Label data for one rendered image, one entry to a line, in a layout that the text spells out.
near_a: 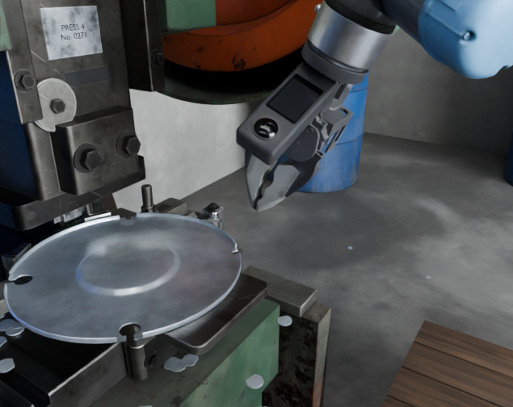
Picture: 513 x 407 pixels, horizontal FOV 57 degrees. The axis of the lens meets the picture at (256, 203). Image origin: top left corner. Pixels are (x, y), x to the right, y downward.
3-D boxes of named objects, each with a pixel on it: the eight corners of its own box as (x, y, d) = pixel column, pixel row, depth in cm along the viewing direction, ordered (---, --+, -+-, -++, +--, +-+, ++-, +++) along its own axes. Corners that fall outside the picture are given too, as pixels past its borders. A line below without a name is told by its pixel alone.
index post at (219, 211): (227, 255, 79) (225, 203, 75) (216, 263, 76) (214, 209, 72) (214, 250, 80) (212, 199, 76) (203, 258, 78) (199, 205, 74)
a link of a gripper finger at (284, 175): (292, 209, 63) (322, 154, 58) (270, 227, 59) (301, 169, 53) (273, 195, 64) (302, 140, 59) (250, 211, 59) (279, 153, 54)
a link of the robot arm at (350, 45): (378, 37, 43) (305, -7, 45) (353, 82, 45) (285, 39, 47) (401, 31, 48) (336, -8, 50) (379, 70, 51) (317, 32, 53)
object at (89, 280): (220, 208, 77) (220, 203, 77) (267, 319, 52) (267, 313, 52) (28, 228, 71) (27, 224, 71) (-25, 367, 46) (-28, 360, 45)
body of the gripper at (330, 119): (333, 153, 59) (384, 67, 52) (302, 176, 52) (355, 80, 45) (284, 120, 61) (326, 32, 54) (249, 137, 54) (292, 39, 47)
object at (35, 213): (152, 193, 69) (148, 157, 67) (27, 252, 54) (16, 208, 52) (80, 171, 77) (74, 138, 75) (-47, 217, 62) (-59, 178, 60)
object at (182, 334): (271, 364, 64) (271, 279, 58) (204, 440, 53) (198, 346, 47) (137, 301, 76) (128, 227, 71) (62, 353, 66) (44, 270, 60)
